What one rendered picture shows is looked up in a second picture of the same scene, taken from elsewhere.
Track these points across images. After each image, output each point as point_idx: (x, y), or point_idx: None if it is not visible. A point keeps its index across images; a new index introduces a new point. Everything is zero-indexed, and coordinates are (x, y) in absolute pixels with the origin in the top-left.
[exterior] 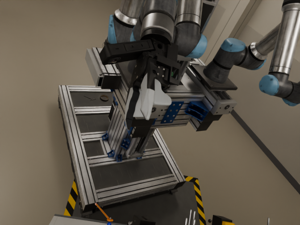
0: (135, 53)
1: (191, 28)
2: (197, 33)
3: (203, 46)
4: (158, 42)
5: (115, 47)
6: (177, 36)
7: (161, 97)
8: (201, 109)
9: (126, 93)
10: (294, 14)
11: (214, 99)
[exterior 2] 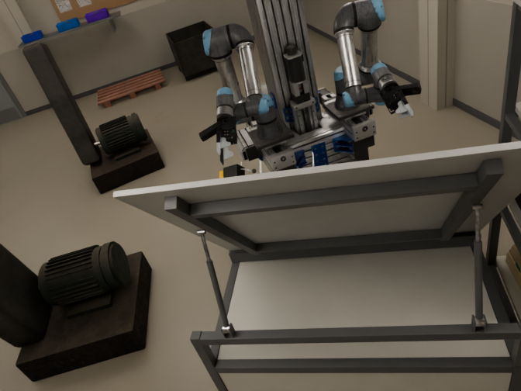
0: (213, 130)
1: (252, 98)
2: (257, 99)
3: (263, 104)
4: (224, 119)
5: (203, 132)
6: (245, 107)
7: (225, 143)
8: (347, 141)
9: (265, 156)
10: (340, 39)
11: (350, 127)
